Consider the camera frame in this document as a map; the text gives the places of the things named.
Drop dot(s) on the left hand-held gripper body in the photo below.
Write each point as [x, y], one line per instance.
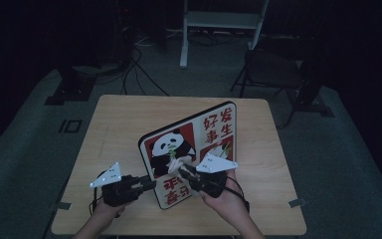
[119, 194]

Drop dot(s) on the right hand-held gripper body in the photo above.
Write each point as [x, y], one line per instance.
[212, 184]

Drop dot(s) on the person's left hand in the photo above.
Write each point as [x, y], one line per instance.
[107, 214]

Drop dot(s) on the person's right hand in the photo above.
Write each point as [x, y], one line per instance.
[230, 205]

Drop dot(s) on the grey tape strip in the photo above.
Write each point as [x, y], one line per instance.
[61, 205]
[297, 202]

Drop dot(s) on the black stand with flat base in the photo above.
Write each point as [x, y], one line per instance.
[311, 99]
[71, 89]

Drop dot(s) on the black folding chair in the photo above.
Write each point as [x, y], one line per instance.
[272, 71]

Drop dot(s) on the white metal stand frame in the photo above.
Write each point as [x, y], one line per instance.
[222, 20]

